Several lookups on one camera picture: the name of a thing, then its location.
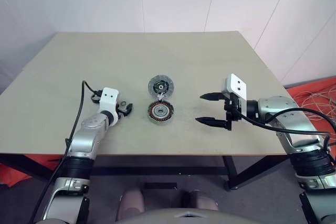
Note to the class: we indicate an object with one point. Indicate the motor stator with copper windings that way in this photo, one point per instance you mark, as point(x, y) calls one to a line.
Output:
point(160, 112)

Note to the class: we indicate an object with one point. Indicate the round silver hinged motor lid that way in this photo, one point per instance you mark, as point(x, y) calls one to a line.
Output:
point(160, 85)

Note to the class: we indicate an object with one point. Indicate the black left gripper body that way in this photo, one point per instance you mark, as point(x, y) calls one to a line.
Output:
point(121, 108)

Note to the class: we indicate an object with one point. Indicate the brown rounded shape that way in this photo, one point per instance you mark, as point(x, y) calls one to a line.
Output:
point(131, 203)
point(202, 200)

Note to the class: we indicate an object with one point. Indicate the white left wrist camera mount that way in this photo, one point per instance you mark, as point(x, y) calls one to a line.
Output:
point(109, 98)

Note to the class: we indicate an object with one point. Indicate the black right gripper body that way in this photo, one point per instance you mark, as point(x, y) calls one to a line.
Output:
point(232, 110)

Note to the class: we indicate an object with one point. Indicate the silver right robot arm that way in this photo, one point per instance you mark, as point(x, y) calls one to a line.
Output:
point(288, 113)

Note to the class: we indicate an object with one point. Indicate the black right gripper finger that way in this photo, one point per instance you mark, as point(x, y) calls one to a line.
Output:
point(212, 96)
point(212, 122)

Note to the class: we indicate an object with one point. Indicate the grey robot torso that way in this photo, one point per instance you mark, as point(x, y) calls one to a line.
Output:
point(170, 216)

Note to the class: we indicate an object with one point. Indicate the orange floor cloth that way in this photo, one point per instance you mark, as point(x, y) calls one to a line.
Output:
point(39, 165)
point(315, 87)

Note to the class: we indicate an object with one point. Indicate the black metal table frame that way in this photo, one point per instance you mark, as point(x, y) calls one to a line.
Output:
point(157, 170)

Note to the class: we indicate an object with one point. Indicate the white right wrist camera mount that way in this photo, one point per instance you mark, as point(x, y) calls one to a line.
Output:
point(237, 83)

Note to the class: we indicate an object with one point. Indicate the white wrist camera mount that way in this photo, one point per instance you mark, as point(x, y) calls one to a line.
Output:
point(109, 98)
point(237, 83)

